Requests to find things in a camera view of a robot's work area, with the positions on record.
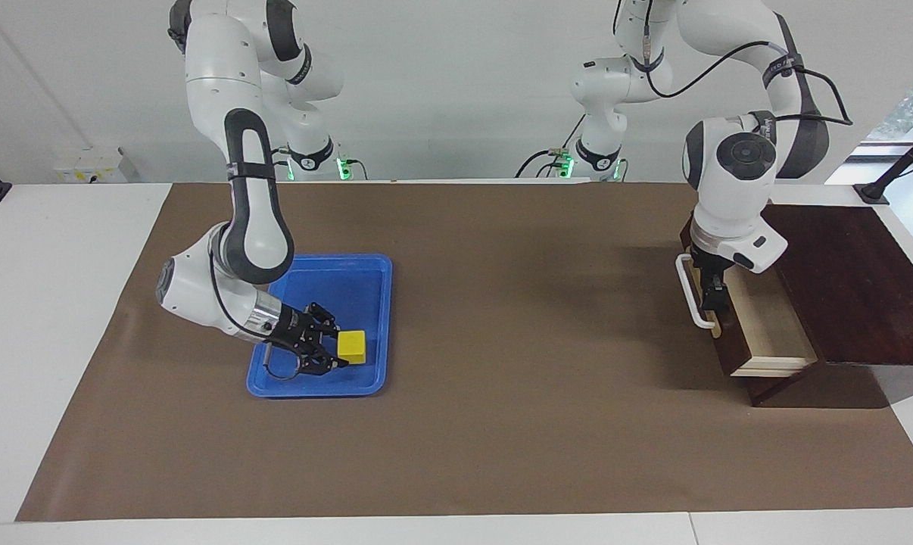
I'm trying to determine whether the black left base cable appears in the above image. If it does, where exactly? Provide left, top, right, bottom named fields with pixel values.
left=513, top=112, right=587, bottom=179

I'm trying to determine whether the white drawer handle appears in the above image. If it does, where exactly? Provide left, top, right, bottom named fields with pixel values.
left=675, top=253, right=719, bottom=332

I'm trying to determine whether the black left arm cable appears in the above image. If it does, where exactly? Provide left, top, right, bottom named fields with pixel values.
left=641, top=0, right=855, bottom=128

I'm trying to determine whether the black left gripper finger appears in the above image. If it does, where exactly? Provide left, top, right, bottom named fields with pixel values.
left=700, top=274, right=731, bottom=314

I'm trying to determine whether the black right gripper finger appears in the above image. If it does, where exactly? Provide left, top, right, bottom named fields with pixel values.
left=304, top=302, right=342, bottom=338
left=293, top=344, right=351, bottom=378

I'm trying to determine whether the blue plastic tray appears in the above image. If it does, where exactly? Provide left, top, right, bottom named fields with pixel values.
left=246, top=254, right=394, bottom=399

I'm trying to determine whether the yellow cube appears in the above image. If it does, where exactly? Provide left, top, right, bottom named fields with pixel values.
left=336, top=329, right=369, bottom=366

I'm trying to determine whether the window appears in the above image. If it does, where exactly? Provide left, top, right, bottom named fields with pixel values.
left=865, top=57, right=913, bottom=146

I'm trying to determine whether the white wall socket box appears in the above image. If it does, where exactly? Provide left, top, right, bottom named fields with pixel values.
left=54, top=147, right=129, bottom=185

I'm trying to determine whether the black clamp stand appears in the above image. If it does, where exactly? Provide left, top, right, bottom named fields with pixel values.
left=853, top=121, right=913, bottom=206

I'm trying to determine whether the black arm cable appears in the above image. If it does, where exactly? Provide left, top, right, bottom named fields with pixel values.
left=641, top=0, right=855, bottom=128
left=208, top=144, right=306, bottom=381

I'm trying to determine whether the brown table mat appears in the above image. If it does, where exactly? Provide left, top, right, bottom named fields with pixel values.
left=15, top=180, right=913, bottom=523

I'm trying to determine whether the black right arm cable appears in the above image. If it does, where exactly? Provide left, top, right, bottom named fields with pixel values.
left=208, top=144, right=306, bottom=381

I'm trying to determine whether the dark brown wooden cabinet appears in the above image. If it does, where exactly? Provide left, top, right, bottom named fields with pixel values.
left=680, top=202, right=913, bottom=410

